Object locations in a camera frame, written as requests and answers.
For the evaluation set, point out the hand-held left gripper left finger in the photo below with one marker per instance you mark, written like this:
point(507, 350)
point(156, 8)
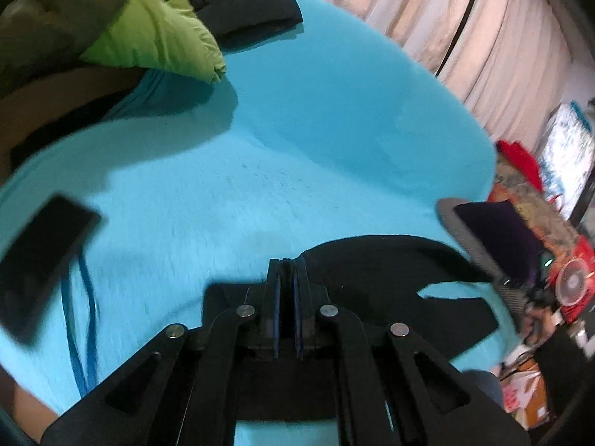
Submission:
point(276, 302)

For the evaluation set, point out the small white fan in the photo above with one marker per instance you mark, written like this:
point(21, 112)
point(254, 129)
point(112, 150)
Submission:
point(574, 283)

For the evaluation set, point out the teal fleece blanket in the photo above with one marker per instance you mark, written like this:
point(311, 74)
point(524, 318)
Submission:
point(302, 125)

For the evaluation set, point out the black phone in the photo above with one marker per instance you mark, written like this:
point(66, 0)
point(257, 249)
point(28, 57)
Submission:
point(42, 260)

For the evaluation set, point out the black pants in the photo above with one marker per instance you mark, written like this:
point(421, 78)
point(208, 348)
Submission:
point(381, 269)

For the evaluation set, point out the patterned orange cloth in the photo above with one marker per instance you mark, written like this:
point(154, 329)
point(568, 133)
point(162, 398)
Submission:
point(534, 213)

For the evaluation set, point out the olive green cloth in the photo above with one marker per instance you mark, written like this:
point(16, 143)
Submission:
point(46, 18)

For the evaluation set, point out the white blue wall picture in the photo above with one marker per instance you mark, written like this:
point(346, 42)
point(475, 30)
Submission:
point(565, 158)

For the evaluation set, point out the pale pink curtain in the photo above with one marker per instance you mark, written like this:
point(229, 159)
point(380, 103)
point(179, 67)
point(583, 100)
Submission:
point(511, 32)

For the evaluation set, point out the black puffer jacket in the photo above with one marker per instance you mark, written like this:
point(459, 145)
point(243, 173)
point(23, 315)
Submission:
point(241, 0)

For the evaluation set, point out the lime green jacket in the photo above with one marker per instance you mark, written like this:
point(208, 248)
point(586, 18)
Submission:
point(153, 37)

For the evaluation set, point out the orange white paper bag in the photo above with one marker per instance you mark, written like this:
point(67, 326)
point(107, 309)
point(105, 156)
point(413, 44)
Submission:
point(527, 392)

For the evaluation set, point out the wooden bed frame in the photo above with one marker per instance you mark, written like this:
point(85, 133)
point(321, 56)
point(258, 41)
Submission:
point(51, 102)

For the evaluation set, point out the red cloth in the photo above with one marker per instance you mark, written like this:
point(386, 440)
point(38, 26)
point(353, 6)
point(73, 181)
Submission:
point(520, 162)

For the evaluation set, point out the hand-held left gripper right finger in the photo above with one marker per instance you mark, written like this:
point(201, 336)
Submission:
point(298, 306)

